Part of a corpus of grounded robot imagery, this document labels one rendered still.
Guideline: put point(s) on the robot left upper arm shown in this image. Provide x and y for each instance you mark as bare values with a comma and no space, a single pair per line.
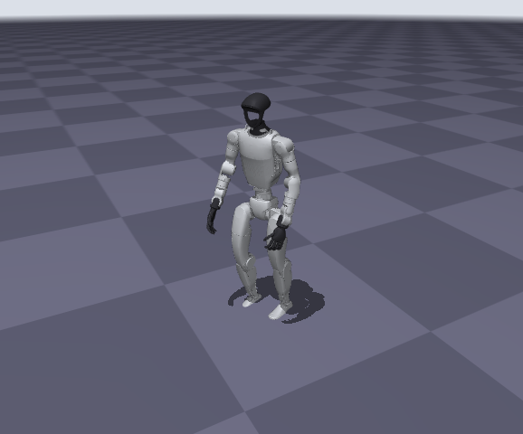
284,147

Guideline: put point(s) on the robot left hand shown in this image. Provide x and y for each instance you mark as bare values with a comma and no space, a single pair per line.
278,236

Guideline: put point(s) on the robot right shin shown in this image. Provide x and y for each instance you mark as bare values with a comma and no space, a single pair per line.
248,279

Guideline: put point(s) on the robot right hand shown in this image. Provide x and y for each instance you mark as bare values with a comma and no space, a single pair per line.
211,215

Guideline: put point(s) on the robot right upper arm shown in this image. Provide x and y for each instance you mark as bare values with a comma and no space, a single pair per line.
231,152

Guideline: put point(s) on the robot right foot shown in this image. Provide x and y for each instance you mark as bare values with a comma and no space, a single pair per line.
250,301

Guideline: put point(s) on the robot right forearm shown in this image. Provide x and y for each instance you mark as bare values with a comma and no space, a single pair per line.
221,187

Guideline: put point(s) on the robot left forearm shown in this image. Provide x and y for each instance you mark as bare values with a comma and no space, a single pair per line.
287,209

